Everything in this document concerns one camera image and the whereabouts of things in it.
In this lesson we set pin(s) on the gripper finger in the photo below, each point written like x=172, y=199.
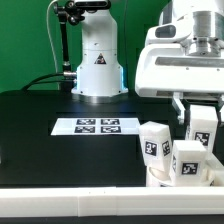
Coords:
x=221, y=111

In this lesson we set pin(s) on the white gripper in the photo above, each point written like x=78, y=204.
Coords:
x=183, y=58

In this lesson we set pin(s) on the white round stool seat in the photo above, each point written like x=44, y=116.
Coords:
x=156, y=178

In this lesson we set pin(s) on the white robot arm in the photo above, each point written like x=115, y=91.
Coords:
x=99, y=74

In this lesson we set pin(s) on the white right fence bar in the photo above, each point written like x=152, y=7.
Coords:
x=218, y=170

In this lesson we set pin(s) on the white fence bar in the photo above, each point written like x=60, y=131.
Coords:
x=218, y=170
x=110, y=201

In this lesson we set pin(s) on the white marker sheet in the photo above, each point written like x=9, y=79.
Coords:
x=95, y=126

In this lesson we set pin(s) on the white front fence bar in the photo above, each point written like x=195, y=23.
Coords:
x=110, y=201

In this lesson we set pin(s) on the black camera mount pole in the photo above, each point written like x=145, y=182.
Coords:
x=73, y=12

